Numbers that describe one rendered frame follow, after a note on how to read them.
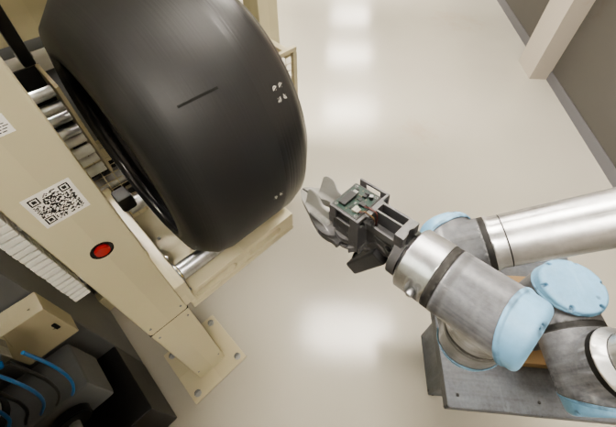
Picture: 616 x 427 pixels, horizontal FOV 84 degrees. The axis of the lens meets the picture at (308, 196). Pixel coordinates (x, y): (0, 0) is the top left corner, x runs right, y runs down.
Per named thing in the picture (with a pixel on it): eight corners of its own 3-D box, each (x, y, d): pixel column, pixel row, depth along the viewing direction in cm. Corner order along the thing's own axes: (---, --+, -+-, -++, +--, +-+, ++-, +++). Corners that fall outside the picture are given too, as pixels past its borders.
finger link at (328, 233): (323, 200, 56) (364, 228, 52) (324, 207, 57) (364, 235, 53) (302, 216, 54) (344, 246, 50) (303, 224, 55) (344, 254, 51)
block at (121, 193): (125, 213, 90) (117, 202, 86) (116, 203, 92) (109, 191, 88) (139, 204, 92) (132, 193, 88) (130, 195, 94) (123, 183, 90)
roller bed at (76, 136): (47, 205, 97) (-36, 123, 74) (29, 178, 104) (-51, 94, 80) (114, 169, 106) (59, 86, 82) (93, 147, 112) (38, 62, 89)
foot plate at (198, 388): (196, 404, 144) (195, 403, 142) (164, 355, 156) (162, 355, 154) (247, 356, 156) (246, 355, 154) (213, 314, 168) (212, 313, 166)
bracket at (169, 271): (186, 306, 84) (173, 290, 76) (114, 213, 102) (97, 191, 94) (197, 297, 86) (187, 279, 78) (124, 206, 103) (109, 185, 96)
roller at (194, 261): (172, 271, 87) (183, 284, 85) (169, 265, 83) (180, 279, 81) (276, 196, 102) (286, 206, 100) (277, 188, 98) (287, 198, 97)
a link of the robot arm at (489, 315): (506, 384, 41) (533, 371, 33) (415, 314, 47) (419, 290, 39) (544, 322, 43) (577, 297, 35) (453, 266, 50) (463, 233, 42)
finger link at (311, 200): (300, 169, 56) (342, 196, 51) (302, 194, 60) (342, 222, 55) (285, 180, 54) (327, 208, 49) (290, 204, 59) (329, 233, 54)
